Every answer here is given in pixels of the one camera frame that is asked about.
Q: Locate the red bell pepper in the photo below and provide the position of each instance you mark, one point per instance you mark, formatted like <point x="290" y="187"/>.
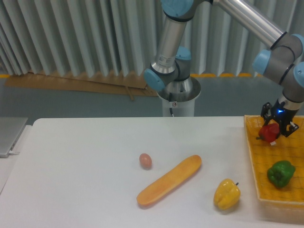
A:
<point x="269" y="133"/>

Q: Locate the brown cardboard sheet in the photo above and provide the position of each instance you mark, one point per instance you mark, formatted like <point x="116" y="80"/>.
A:
<point x="131" y="85"/>

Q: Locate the brown egg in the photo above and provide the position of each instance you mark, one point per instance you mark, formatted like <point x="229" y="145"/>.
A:
<point x="145" y="161"/>

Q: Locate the yellow bell pepper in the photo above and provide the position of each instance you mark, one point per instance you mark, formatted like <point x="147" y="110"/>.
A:
<point x="227" y="194"/>

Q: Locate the long orange bread loaf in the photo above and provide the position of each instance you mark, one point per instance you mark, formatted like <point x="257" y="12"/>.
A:
<point x="169" y="181"/>

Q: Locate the green bell pepper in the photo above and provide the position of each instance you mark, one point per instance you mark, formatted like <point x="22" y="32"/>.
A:
<point x="281" y="173"/>

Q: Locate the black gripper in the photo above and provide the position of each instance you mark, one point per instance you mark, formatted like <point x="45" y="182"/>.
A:
<point x="282" y="112"/>

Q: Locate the silver laptop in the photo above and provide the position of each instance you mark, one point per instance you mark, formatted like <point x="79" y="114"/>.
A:
<point x="11" y="129"/>

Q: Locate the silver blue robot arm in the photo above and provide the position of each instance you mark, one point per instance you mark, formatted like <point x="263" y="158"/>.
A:
<point x="169" y="71"/>

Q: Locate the yellow woven basket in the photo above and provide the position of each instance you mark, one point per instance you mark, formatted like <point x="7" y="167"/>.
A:
<point x="263" y="155"/>

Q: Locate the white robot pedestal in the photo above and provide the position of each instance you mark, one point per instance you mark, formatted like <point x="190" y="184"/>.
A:
<point x="178" y="98"/>

